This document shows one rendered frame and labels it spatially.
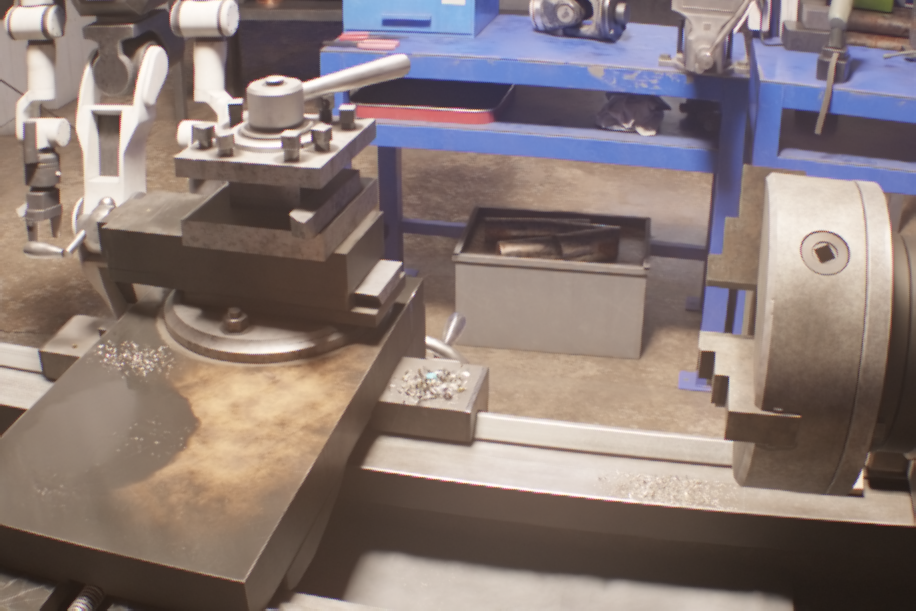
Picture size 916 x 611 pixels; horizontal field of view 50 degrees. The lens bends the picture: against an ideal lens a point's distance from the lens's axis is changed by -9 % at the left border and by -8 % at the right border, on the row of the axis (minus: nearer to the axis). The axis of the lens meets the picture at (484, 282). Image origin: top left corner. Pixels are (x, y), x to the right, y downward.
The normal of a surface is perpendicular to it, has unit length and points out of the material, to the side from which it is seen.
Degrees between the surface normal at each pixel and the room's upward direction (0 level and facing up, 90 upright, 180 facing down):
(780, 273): 45
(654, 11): 90
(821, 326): 59
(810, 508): 0
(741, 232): 65
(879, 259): 37
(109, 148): 80
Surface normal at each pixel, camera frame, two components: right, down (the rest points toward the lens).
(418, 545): -0.21, -0.85
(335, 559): 0.11, -0.81
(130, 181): 0.99, 0.08
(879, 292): -0.15, -0.29
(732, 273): -0.18, 0.00
